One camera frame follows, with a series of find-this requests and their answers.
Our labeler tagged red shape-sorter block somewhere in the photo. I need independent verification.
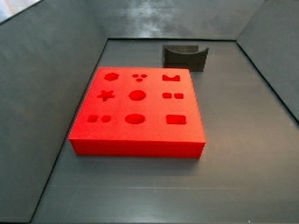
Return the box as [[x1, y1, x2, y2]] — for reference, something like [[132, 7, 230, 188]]
[[69, 67, 205, 158]]

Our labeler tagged black curved fixture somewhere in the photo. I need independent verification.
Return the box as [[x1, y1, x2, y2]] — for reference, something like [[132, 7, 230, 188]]
[[162, 45, 209, 72]]

